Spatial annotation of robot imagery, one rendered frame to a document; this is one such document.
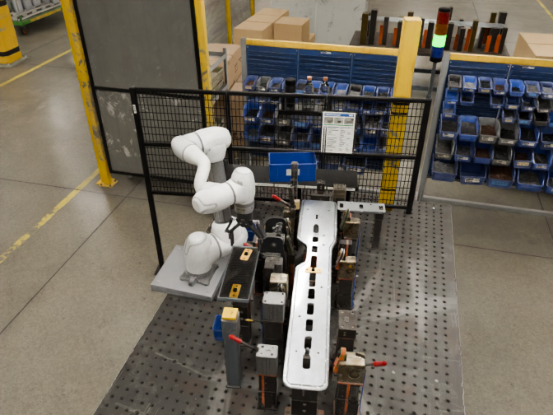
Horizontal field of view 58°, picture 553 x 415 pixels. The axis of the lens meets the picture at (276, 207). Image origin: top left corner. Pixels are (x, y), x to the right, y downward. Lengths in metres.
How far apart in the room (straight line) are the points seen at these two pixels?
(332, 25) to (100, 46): 5.06
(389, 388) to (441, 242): 1.23
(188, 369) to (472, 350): 2.02
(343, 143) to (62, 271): 2.50
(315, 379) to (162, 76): 3.18
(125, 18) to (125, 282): 2.16
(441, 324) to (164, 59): 3.08
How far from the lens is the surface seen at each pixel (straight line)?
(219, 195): 2.11
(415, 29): 3.14
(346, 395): 2.29
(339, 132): 3.29
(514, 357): 3.85
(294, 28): 6.90
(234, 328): 2.18
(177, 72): 4.53
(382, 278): 3.06
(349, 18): 8.98
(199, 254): 2.81
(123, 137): 5.10
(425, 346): 2.76
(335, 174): 3.36
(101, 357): 3.69
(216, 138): 2.67
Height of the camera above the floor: 2.71
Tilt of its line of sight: 34 degrees down
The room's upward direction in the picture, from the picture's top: straight up
